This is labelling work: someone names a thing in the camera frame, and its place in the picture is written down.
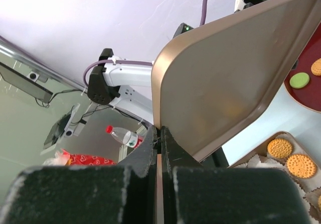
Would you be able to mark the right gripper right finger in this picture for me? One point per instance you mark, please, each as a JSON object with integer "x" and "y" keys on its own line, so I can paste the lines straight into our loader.
{"x": 194, "y": 194}

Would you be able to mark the red patterned snack bag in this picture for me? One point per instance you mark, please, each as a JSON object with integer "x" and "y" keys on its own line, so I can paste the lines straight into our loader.
{"x": 64, "y": 158}

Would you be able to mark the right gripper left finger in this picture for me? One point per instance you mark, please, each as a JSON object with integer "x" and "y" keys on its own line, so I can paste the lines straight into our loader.
{"x": 121, "y": 193}

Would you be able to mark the clear plastic water bottle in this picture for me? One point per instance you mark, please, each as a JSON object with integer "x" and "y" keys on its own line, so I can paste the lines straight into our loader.
{"x": 124, "y": 136}

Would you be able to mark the small tablet on stand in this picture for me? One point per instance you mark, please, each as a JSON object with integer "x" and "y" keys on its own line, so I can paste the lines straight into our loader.
{"x": 63, "y": 128}

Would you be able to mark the orange round cookie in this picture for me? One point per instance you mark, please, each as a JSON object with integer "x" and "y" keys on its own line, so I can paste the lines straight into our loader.
{"x": 316, "y": 68}
{"x": 279, "y": 148}
{"x": 301, "y": 166}

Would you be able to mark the round red plate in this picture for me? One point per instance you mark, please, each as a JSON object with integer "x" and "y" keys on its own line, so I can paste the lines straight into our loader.
{"x": 309, "y": 96}

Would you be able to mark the gold tin lid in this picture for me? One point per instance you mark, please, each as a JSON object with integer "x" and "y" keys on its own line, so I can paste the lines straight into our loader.
{"x": 212, "y": 82}

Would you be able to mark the black monitor on stand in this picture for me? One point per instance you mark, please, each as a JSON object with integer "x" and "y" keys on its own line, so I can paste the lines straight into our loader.
{"x": 25, "y": 84}

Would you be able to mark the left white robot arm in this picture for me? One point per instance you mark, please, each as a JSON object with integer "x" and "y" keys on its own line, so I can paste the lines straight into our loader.
{"x": 110, "y": 81}

